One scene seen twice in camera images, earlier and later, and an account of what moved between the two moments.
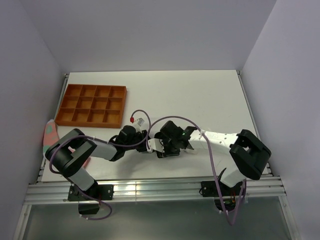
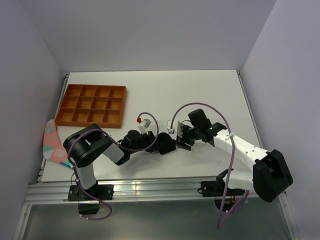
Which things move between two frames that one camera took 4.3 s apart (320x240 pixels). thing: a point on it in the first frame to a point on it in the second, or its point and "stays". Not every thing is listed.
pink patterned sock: x=50 y=136 stays
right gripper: x=167 y=152 to x=181 y=141
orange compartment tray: x=92 y=105 stays
